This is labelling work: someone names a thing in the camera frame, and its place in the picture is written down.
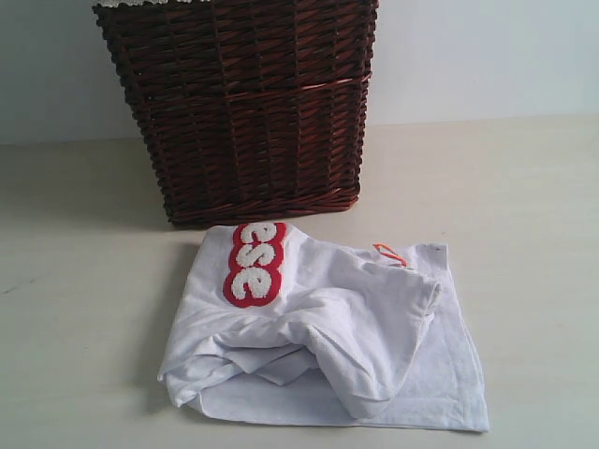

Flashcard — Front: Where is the orange shirt neck tag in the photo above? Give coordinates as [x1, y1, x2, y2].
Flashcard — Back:
[373, 243, 408, 268]

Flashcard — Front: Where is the white shirt with red trim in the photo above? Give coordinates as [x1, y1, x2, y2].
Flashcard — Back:
[157, 222, 489, 433]

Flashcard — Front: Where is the dark brown wicker basket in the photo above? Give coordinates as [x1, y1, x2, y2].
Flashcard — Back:
[93, 1, 379, 227]

